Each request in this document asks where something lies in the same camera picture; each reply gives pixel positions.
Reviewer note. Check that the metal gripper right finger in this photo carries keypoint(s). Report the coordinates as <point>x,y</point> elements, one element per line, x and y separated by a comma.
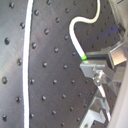
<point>113,55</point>

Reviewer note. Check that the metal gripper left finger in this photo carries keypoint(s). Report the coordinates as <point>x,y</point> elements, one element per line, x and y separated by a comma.
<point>101,73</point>

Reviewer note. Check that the metal cable clip fixture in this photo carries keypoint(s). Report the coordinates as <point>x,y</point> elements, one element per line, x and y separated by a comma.
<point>98,110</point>

